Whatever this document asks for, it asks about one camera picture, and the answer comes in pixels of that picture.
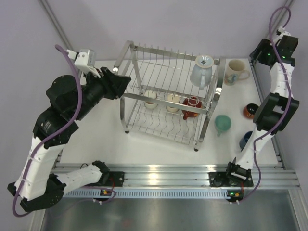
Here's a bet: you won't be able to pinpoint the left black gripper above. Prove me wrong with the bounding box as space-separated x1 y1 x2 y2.
72 66 131 121

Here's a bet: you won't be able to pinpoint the cream floral mug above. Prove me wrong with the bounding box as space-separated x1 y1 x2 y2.
224 59 250 86

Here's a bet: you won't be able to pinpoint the white steel cup wood band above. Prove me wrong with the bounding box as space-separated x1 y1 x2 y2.
143 90 157 110

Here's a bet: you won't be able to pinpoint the small cream steel tumbler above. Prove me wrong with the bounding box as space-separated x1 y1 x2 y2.
166 94 180 113

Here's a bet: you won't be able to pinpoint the light blue mug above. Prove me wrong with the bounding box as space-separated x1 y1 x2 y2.
190 55 214 90

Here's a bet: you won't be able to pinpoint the white cup orange handle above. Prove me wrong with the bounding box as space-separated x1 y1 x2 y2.
182 96 203 120

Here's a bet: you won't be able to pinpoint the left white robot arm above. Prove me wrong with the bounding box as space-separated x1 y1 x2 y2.
8 67 131 214

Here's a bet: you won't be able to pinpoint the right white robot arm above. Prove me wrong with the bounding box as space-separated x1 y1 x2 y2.
225 33 299 186

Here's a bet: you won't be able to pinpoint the stainless steel dish rack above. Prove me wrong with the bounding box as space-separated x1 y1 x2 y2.
113 40 226 151

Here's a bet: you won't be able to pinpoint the orange cup black interior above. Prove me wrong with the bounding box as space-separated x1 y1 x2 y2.
243 103 259 119

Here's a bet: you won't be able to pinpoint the mint green mug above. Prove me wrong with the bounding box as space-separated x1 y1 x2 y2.
214 115 232 137

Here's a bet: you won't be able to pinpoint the navy blue mug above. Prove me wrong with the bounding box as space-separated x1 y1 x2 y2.
239 131 253 151

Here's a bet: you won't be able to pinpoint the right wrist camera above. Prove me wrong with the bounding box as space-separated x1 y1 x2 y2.
276 26 291 37

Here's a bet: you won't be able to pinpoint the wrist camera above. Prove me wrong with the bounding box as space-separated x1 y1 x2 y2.
276 26 291 37
66 49 101 78

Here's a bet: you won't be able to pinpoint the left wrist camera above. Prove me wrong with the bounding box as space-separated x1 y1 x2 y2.
66 49 101 78

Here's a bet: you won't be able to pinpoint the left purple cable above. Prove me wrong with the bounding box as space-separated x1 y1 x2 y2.
12 44 117 216

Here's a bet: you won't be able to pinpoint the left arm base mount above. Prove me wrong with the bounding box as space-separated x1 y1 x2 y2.
103 171 125 187

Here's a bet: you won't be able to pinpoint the white slotted cable duct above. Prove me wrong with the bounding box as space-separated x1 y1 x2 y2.
64 188 240 199

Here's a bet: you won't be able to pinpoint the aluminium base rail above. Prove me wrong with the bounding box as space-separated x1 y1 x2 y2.
54 163 301 193

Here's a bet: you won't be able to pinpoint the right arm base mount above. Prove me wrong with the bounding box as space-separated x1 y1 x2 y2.
208 158 254 187

